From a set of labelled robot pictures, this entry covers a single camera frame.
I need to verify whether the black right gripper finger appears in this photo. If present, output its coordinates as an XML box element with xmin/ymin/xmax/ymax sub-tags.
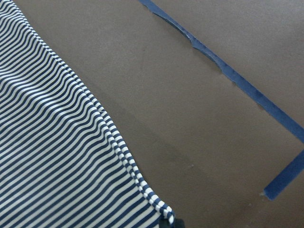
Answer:
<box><xmin>159</xmin><ymin>216</ymin><xmax>185</xmax><ymax>228</ymax></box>

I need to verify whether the navy white striped polo shirt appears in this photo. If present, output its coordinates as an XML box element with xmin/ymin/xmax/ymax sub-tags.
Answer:
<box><xmin>0</xmin><ymin>0</ymin><xmax>174</xmax><ymax>228</ymax></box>

